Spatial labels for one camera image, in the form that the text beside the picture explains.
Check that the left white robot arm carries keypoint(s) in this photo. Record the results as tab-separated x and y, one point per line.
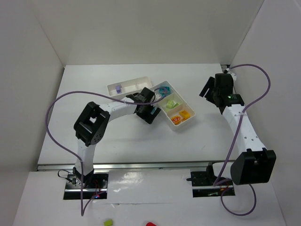
91	125

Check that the purple lego brick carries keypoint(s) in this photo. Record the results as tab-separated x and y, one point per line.
118	89

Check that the teal square lego brick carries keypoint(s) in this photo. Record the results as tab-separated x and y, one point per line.
164	91

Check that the left white divided tray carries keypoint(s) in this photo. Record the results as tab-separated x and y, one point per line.
129	87

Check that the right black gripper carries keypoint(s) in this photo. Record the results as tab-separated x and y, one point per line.
209	88

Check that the aluminium front rail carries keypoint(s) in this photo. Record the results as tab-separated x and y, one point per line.
132	166

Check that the red object at edge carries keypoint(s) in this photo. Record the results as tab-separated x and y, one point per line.
150	224

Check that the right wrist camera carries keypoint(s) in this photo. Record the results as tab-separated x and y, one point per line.
229	71

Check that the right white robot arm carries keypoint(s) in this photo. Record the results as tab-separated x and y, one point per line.
255	162

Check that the round orange patterned lego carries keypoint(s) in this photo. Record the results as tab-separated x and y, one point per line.
176	120

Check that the green lego brick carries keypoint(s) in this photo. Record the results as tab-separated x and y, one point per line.
171	104

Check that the aluminium side rail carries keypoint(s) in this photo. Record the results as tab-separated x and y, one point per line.
225	67

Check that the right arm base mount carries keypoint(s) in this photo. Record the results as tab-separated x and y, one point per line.
202	184

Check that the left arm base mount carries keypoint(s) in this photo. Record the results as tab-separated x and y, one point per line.
97	186

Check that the green lego outside workspace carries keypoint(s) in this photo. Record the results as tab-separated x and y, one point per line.
108	222

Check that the white divided tray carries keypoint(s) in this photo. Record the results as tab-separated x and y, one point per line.
183	105
129	87

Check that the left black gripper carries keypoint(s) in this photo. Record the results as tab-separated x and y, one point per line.
148	114

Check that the right white divided tray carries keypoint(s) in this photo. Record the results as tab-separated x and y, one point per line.
183	105

